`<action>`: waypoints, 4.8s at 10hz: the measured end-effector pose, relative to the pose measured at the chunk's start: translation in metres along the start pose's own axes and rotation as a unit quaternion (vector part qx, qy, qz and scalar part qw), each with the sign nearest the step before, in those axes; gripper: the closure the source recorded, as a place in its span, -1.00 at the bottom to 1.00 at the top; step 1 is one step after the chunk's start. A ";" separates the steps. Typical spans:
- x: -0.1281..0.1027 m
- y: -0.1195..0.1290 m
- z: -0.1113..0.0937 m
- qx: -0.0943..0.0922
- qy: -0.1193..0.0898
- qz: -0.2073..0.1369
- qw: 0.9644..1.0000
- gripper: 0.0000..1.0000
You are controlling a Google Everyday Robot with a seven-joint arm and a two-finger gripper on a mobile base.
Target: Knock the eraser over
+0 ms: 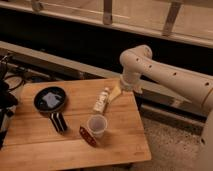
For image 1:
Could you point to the black equipment with cables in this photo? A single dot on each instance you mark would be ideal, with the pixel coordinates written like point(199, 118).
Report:
point(7, 100)

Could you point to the metal rail bracket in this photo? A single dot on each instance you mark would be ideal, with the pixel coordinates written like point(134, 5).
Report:
point(107, 12)
point(171, 18)

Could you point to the metal rail bracket middle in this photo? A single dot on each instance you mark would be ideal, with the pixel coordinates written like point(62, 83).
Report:
point(107, 12)

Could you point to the black round frying pan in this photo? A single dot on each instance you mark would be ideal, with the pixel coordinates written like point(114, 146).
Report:
point(41, 105)

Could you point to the white tube bottle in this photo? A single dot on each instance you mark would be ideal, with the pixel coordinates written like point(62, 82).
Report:
point(101, 101)

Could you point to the metal rail bracket right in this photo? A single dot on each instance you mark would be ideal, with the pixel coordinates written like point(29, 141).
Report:
point(171, 18)

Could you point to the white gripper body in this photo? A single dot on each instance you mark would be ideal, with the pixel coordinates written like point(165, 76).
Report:
point(130, 84)

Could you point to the grey cloth in pan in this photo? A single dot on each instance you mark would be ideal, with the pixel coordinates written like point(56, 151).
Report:
point(52, 100)

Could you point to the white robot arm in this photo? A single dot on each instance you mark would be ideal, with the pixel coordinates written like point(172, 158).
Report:
point(194, 86)

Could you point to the tan wedge gripper finger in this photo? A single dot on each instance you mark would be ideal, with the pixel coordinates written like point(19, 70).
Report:
point(115, 93)

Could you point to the clear plastic cup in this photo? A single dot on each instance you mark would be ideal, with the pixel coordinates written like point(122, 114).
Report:
point(97, 125)

